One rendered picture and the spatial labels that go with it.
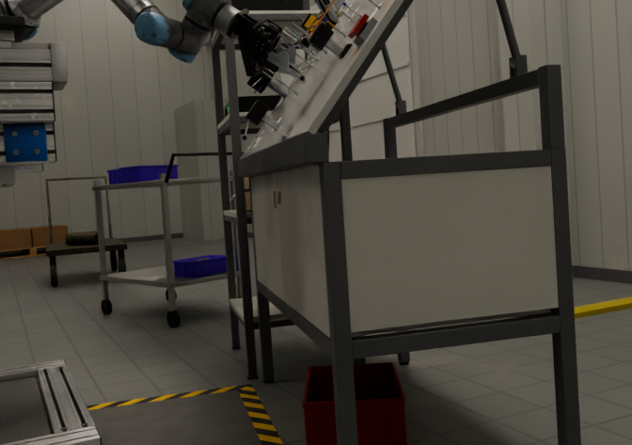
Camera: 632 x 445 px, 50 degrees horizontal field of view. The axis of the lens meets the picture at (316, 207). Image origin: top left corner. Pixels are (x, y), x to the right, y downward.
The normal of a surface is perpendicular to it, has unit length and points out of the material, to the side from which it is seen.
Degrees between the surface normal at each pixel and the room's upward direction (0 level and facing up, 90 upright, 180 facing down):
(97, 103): 90
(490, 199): 90
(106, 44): 90
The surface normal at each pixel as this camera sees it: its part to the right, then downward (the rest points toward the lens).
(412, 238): 0.23, 0.02
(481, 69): -0.90, 0.07
